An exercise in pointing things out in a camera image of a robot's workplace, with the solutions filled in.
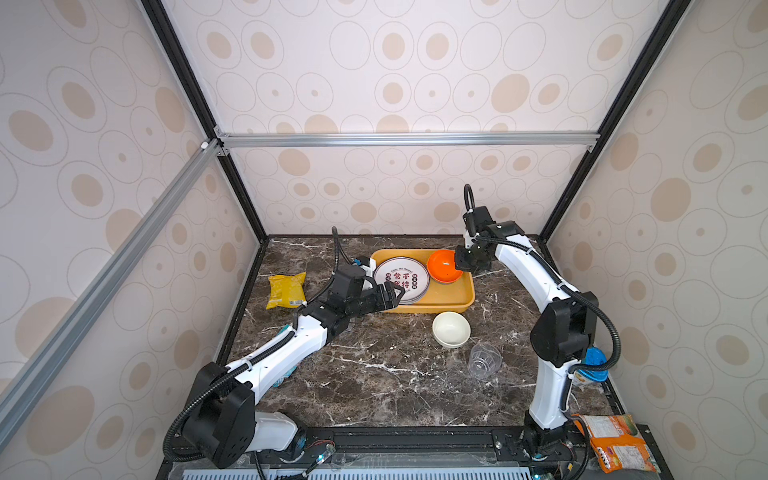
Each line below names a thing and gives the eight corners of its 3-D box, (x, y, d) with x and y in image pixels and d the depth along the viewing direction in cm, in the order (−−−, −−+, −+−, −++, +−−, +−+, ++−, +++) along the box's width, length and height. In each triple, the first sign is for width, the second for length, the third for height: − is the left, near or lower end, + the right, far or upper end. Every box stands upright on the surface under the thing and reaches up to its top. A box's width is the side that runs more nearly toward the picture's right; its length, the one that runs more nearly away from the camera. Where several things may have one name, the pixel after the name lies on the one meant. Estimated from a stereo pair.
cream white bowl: (433, 351, 92) (436, 343, 87) (430, 320, 98) (432, 311, 94) (469, 351, 92) (473, 343, 87) (463, 320, 98) (467, 311, 94)
